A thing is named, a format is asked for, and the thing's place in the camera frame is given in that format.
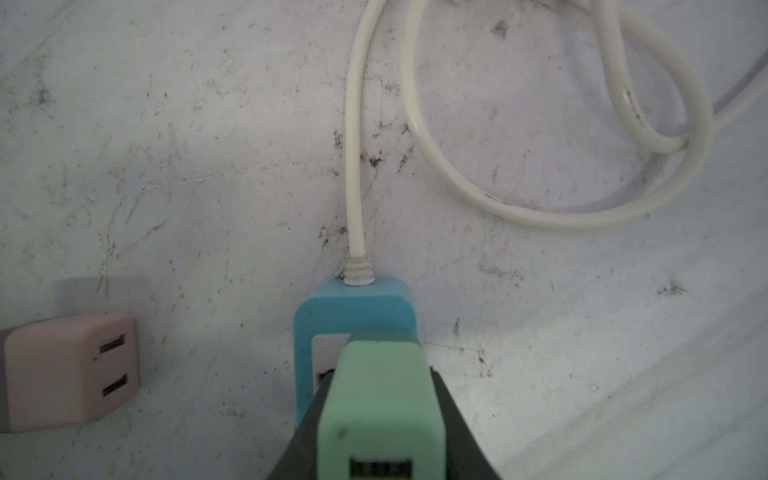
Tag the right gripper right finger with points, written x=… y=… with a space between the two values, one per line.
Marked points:
x=464 y=457

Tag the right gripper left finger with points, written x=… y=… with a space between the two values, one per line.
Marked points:
x=299 y=460

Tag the green plug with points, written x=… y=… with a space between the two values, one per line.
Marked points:
x=381 y=418

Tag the blue power strip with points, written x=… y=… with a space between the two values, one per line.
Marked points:
x=334 y=308

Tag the pink plug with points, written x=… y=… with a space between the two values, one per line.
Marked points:
x=67 y=371

